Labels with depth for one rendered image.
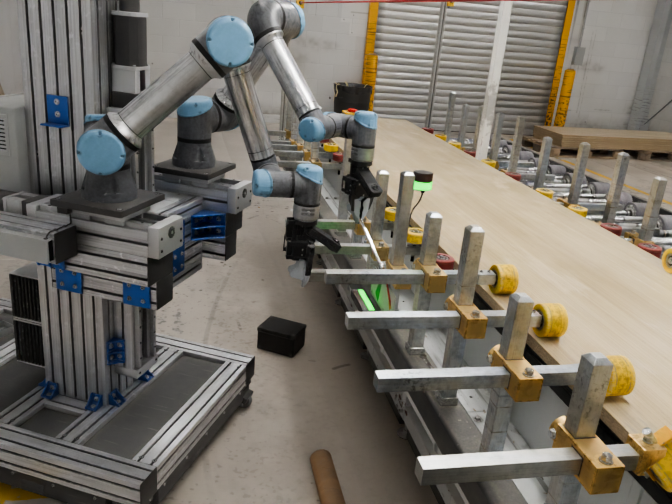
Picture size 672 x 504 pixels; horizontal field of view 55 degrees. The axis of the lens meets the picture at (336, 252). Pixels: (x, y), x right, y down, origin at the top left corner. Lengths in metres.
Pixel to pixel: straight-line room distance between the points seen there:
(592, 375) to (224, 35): 1.13
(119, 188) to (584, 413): 1.31
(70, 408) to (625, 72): 10.94
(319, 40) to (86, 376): 8.08
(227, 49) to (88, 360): 1.22
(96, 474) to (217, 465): 0.52
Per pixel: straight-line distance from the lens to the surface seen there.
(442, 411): 1.62
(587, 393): 1.10
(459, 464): 1.03
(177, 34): 9.75
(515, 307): 1.28
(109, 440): 2.32
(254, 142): 1.87
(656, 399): 1.49
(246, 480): 2.45
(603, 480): 1.11
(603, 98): 12.07
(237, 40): 1.67
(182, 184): 2.32
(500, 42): 3.69
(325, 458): 2.44
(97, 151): 1.71
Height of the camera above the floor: 1.57
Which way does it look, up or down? 20 degrees down
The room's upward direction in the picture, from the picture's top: 5 degrees clockwise
